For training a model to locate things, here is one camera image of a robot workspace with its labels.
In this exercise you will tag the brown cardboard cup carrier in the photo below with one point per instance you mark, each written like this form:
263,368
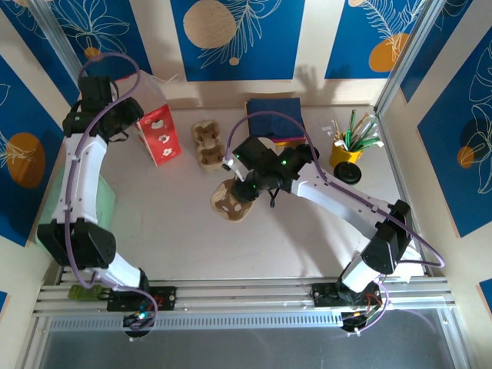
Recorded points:
230,213

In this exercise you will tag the blue paper napkin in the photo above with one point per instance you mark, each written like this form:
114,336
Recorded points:
284,105

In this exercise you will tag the red paper gift bag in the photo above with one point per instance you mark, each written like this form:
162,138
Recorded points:
161,134

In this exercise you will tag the black plastic cup lid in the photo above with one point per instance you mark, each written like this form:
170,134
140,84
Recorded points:
348,173

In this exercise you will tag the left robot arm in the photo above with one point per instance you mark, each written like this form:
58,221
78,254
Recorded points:
86,173

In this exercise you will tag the stack of coloured napkins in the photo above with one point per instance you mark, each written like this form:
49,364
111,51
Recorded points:
284,143

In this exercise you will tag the pink paper napkin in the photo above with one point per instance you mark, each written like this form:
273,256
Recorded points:
294,137

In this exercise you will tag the cardboard cup carrier stack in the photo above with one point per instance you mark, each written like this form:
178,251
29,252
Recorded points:
207,148

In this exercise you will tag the yellow stick holder cup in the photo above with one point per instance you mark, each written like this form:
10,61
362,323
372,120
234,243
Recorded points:
340,155

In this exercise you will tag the brown sugar stick packet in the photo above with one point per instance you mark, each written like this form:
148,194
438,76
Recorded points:
362,122
336,125

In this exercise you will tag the mint green zip pouch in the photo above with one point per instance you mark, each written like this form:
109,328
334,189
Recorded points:
107,203

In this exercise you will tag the green circuit board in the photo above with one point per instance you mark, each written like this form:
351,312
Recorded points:
82,293

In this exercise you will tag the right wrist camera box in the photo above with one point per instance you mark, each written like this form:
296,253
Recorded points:
230,164

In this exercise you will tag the left aluminium frame post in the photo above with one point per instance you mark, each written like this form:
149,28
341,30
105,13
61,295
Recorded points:
66,50

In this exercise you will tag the aluminium frame post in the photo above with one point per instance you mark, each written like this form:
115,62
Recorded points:
66,50
409,50

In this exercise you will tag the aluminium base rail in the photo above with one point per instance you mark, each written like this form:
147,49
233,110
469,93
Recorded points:
246,294

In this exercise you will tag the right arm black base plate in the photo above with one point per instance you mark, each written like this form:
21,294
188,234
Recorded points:
324,296

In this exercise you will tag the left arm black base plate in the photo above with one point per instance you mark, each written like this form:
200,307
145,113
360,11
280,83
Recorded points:
165,298

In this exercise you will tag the right aluminium frame post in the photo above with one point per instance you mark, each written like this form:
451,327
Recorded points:
409,50

